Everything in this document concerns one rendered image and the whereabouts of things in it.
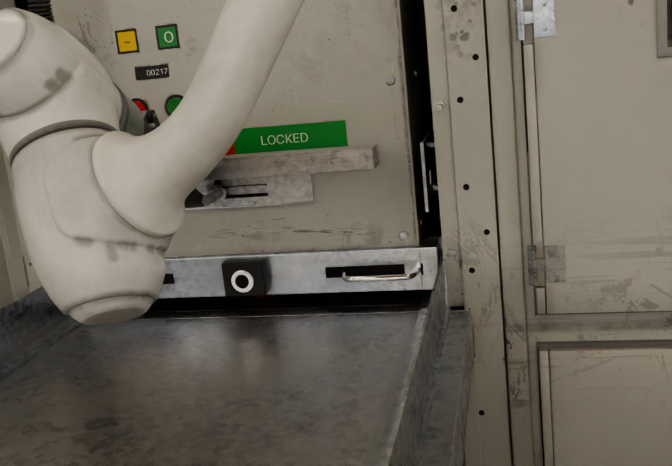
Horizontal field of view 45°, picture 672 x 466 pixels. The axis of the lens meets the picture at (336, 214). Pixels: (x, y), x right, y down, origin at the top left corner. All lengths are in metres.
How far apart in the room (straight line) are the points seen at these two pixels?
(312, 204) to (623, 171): 0.41
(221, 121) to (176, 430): 0.34
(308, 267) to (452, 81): 0.33
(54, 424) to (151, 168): 0.35
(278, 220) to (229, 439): 0.41
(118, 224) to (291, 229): 0.49
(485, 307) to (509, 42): 0.34
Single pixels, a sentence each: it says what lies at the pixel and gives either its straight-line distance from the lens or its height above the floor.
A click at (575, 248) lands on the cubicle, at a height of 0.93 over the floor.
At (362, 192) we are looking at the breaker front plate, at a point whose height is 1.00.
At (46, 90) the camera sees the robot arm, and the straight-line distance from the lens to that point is 0.74.
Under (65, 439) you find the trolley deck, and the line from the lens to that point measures 0.87.
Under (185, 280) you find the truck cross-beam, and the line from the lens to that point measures 1.18.
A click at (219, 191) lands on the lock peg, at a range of 1.13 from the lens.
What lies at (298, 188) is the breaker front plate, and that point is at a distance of 1.11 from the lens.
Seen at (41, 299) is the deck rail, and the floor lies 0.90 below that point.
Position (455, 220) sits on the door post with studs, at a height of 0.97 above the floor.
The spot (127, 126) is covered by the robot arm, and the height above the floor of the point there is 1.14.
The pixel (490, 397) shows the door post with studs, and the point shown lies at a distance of 1.12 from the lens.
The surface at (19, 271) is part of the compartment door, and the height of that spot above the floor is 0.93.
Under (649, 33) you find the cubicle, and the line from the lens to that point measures 1.00.
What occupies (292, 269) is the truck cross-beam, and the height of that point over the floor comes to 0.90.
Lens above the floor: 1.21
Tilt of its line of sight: 12 degrees down
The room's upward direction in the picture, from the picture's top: 6 degrees counter-clockwise
